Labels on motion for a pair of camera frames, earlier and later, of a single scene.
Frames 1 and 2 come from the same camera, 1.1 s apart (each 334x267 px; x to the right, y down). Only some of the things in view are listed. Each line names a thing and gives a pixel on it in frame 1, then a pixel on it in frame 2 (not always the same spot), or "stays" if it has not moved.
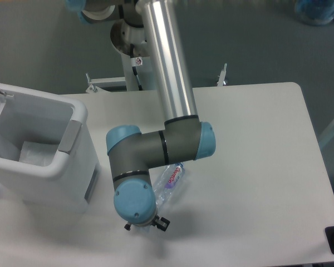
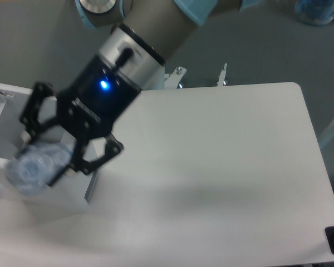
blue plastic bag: (319, 12) stays
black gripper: (162, 223) -> (90, 105)
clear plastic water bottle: (167, 183) -> (33, 168)
